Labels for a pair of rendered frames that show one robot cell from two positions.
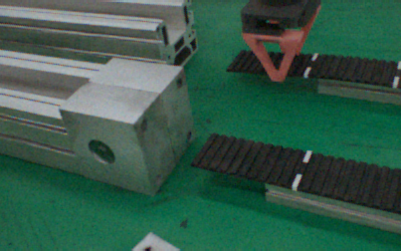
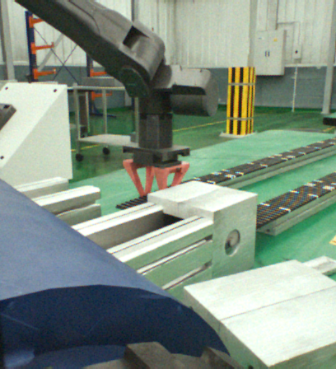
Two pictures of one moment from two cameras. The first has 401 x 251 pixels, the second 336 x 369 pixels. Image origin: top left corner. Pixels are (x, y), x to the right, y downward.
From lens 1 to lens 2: 0.68 m
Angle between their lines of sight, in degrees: 73
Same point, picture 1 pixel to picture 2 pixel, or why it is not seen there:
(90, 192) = not seen: hidden behind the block
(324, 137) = not seen: hidden behind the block
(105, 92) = (205, 198)
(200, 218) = (283, 254)
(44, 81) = (102, 244)
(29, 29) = not seen: outside the picture
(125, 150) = (248, 226)
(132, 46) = (76, 217)
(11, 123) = (162, 267)
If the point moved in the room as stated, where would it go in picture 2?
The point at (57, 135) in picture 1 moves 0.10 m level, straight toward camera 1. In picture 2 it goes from (203, 249) to (293, 244)
